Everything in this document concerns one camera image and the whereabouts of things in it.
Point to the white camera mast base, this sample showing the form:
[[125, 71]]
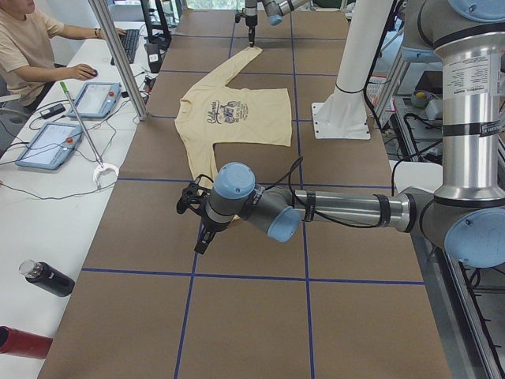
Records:
[[343, 115]]

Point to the cream long-sleeve printed shirt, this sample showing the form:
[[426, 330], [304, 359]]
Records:
[[212, 113]]

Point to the near teach pendant tablet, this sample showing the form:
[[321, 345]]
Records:
[[51, 146]]

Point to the black water bottle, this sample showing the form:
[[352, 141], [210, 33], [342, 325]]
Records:
[[46, 277]]

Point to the black phone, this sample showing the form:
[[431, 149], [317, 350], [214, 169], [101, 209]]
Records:
[[52, 111]]

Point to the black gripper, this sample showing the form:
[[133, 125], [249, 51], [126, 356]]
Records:
[[250, 18], [208, 227]]

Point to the grabber stick white claw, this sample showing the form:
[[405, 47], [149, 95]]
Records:
[[102, 166]]

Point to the black keyboard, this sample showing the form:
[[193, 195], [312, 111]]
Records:
[[129, 42]]

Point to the aluminium frame post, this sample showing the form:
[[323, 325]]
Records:
[[100, 9]]

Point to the red bottle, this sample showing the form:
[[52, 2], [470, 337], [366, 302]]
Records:
[[24, 344]]

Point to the teach pendant tablet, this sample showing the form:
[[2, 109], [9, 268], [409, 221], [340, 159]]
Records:
[[96, 100], [51, 146]]

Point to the far teach pendant tablet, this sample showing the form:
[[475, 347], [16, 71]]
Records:
[[96, 100]]

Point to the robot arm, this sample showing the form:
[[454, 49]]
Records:
[[275, 11], [464, 216]]

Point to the black labelled box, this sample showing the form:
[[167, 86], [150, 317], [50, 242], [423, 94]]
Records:
[[154, 57]]

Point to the seated person beige shirt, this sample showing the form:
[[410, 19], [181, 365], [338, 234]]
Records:
[[27, 59]]

